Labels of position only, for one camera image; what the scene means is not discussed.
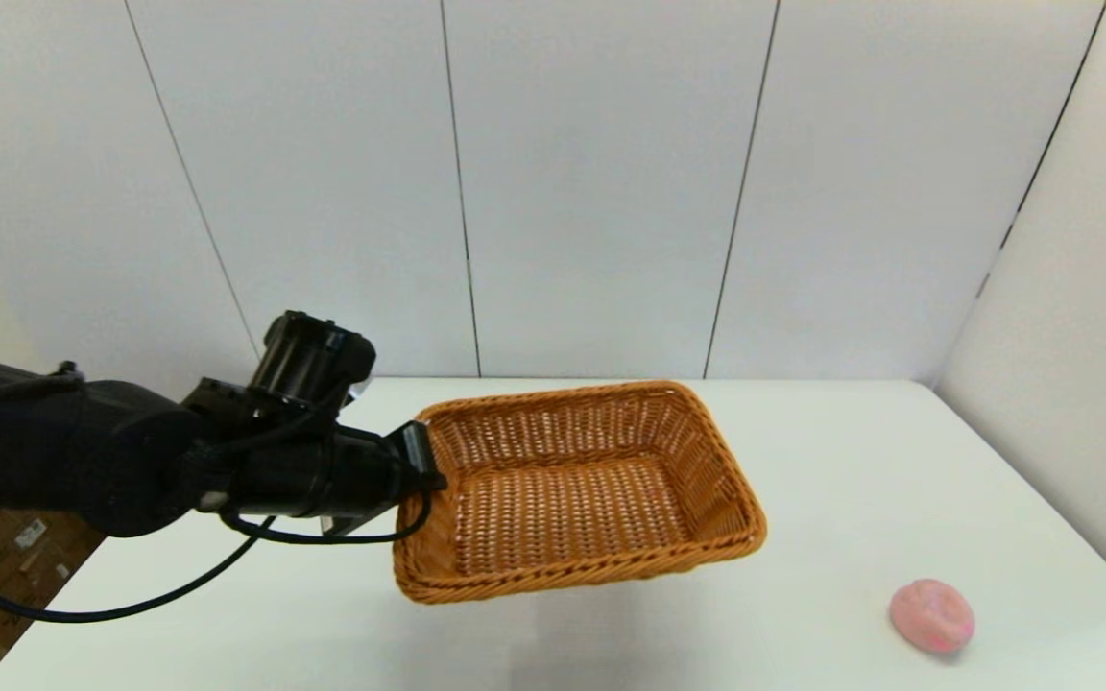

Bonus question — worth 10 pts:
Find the orange woven wicker basket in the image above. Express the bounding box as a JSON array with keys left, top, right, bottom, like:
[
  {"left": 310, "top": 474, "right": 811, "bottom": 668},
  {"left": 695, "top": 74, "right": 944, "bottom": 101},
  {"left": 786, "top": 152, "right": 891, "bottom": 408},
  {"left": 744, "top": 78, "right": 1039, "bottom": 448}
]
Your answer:
[{"left": 392, "top": 380, "right": 768, "bottom": 606}]

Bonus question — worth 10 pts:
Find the pink peach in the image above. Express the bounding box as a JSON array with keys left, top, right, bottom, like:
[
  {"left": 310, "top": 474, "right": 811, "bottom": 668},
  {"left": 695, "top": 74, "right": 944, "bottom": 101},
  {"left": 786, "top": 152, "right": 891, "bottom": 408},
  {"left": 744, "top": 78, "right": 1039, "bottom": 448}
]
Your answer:
[{"left": 889, "top": 578, "right": 976, "bottom": 655}]

